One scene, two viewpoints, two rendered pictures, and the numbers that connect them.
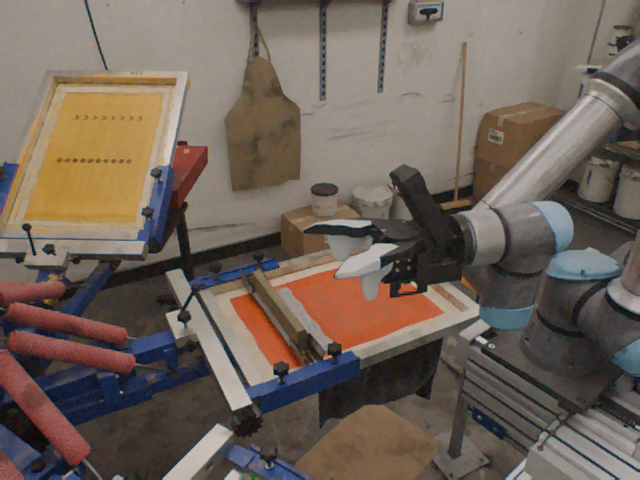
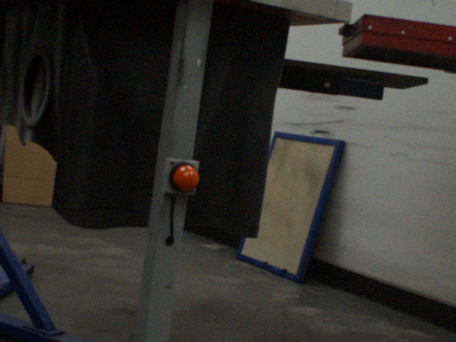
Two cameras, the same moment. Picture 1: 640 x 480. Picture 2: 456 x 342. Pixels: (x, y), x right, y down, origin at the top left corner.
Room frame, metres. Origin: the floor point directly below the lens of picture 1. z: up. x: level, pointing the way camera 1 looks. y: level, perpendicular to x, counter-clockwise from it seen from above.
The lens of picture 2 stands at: (1.57, -1.86, 0.73)
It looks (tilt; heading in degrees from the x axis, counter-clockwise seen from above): 3 degrees down; 88
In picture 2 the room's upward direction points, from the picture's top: 8 degrees clockwise
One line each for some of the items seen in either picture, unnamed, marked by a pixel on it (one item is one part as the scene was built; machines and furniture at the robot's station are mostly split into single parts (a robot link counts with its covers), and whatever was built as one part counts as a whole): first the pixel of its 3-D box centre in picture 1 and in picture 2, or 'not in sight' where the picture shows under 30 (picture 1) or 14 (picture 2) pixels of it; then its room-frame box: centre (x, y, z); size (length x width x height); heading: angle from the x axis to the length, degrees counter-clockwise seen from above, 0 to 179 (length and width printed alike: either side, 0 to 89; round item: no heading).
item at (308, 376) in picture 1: (308, 379); not in sight; (1.02, 0.04, 0.98); 0.30 x 0.05 x 0.07; 118
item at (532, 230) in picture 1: (523, 232); not in sight; (0.62, -0.28, 1.65); 0.11 x 0.08 x 0.09; 106
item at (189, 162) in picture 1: (148, 172); (446, 49); (2.30, 0.84, 1.06); 0.61 x 0.46 x 0.12; 178
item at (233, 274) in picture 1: (239, 279); not in sight; (1.51, 0.30, 0.98); 0.30 x 0.05 x 0.07; 118
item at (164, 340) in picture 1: (164, 345); not in sight; (1.11, 0.45, 1.02); 0.17 x 0.06 x 0.05; 118
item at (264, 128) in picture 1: (263, 111); not in sight; (3.36, 0.39, 1.06); 0.53 x 0.07 x 1.05; 118
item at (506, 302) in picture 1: (502, 283); not in sight; (0.64, -0.27, 1.56); 0.11 x 0.08 x 0.11; 16
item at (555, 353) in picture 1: (563, 332); not in sight; (0.82, -0.50, 1.31); 0.15 x 0.15 x 0.10
